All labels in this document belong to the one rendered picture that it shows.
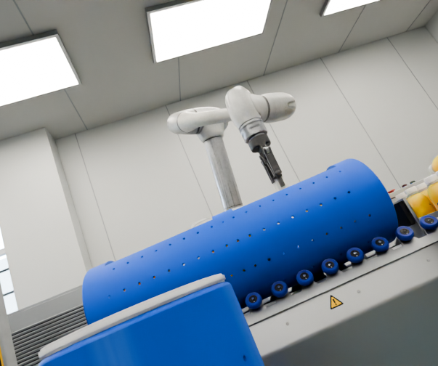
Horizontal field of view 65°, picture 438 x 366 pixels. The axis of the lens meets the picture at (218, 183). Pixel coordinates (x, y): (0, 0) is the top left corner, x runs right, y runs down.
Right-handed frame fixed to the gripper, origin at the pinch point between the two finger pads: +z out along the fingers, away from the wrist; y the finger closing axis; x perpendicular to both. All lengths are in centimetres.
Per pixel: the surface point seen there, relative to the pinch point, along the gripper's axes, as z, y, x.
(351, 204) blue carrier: 15.3, 19.4, 10.7
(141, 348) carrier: 25, 72, -38
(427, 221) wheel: 27.2, 15.9, 28.4
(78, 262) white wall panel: -58, -218, -163
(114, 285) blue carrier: 10, 18, -56
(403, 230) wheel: 26.9, 16.1, 21.1
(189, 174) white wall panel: -116, -270, -31
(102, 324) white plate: 21, 72, -41
